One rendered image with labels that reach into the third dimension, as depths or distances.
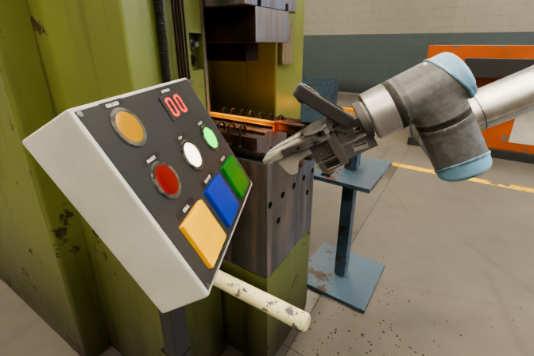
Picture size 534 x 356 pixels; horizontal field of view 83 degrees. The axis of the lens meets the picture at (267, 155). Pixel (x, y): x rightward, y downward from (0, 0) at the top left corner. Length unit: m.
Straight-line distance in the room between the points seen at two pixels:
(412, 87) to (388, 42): 7.99
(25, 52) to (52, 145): 0.78
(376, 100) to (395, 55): 7.96
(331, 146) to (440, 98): 0.19
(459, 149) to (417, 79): 0.14
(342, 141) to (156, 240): 0.36
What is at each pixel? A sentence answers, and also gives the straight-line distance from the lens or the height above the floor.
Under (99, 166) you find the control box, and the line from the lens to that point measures 0.39.
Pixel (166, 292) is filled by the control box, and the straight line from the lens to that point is 0.45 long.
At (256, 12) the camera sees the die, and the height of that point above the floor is 1.35.
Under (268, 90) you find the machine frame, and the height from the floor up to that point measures 1.08.
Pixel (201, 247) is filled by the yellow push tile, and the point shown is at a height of 1.01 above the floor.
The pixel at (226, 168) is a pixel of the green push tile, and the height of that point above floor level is 1.04.
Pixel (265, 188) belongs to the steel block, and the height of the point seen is 0.83.
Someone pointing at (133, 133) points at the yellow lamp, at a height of 1.16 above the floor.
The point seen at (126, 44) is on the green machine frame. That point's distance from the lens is 0.80.
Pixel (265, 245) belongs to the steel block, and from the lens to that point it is 1.08.
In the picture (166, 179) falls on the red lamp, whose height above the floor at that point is 1.09.
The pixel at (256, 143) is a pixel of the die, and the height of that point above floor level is 0.96.
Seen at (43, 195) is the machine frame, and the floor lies 0.80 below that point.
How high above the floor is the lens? 1.27
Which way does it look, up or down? 20 degrees down
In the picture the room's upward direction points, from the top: straight up
